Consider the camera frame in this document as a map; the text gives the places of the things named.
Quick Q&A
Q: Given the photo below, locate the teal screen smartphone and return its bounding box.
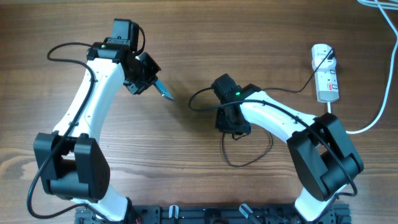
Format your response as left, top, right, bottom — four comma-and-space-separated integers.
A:
154, 80, 174, 101

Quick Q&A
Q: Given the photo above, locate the black charger cable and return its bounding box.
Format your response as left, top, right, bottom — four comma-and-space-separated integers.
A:
221, 47, 336, 168

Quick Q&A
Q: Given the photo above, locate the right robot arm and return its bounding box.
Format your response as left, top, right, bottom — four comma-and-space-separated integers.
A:
211, 73, 364, 223

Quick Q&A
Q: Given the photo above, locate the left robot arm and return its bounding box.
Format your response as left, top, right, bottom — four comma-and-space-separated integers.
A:
34, 19, 172, 223

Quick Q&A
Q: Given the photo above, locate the white power strip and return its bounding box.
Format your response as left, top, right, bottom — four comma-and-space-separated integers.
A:
312, 44, 339, 103

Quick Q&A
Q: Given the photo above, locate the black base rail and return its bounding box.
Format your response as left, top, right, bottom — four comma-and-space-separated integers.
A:
74, 204, 352, 224

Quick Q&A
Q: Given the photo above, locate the white power strip cord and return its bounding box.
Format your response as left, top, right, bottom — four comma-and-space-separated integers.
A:
326, 0, 398, 135

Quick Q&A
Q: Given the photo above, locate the black left camera cable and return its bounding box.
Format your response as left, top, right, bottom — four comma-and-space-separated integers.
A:
26, 42, 97, 218

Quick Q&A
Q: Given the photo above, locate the white cables top corner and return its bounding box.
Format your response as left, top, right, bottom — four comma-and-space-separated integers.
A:
356, 0, 398, 11

